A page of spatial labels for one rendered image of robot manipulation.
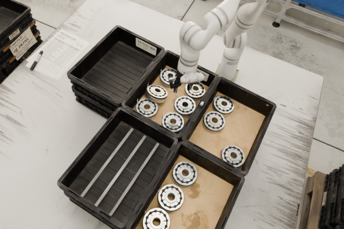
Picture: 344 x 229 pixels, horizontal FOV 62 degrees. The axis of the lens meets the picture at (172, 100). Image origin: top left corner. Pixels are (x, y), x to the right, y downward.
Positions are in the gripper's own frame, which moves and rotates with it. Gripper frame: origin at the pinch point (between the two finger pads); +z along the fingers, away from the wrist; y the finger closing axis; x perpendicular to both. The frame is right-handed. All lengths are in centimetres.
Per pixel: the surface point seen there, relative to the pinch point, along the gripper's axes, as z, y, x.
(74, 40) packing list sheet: 30, 43, -66
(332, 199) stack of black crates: 72, -92, 53
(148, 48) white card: 11.6, 6.3, -35.6
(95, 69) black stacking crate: 17.5, 34.4, -31.5
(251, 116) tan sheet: 17.5, -34.0, 11.6
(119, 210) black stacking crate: 18, 35, 39
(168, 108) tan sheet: 17.4, 4.1, -1.4
